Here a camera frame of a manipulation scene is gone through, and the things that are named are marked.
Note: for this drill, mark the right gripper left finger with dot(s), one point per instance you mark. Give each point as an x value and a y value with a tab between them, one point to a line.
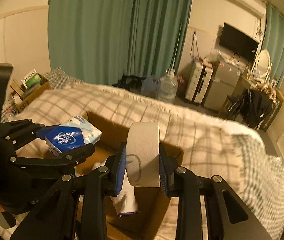
106	180

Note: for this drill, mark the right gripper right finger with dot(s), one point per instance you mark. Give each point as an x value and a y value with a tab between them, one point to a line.
180	182

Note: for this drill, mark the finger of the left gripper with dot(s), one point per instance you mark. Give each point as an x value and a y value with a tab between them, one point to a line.
40	131
64	161

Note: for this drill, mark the blue tissue pack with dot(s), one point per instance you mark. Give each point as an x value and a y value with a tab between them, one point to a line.
74	133

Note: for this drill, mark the white knit sock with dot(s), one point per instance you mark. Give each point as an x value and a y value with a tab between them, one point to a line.
125	203

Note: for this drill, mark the white tape roll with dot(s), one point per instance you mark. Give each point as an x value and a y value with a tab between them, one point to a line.
142	154

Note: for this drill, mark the small cluttered cardboard box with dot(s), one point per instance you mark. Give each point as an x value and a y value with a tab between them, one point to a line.
22	96

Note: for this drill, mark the beige plaid blanket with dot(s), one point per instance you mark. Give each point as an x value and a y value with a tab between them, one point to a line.
204	144

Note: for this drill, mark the green white packet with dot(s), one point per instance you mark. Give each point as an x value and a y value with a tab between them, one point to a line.
31	79

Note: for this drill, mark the grey checked bed sheet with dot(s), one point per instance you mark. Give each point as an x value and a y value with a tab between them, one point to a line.
259	182

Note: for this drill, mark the large clear water bottle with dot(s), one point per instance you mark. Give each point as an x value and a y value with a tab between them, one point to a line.
168	86

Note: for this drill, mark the black bag on floor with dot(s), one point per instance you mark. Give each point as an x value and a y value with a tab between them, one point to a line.
130	83

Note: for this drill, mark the black jacket on chair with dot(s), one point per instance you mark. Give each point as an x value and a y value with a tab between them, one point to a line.
254	106

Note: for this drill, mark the white suitcase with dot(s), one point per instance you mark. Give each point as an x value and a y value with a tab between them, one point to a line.
198	81

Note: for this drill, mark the large green curtain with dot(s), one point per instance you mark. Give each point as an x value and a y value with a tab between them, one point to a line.
99	41

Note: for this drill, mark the silver mini fridge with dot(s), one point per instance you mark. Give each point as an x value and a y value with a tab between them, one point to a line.
223	81

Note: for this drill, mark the white pole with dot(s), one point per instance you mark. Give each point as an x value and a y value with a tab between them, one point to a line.
172	66

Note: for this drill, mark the white oval vanity mirror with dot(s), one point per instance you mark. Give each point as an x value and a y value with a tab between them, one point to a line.
262	66

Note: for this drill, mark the narrow green curtain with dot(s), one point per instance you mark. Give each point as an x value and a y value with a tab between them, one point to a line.
273	41

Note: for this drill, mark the white air conditioner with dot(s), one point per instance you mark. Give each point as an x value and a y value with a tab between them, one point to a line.
252	7

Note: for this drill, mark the black wall television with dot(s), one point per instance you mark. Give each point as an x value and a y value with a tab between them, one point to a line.
238	42

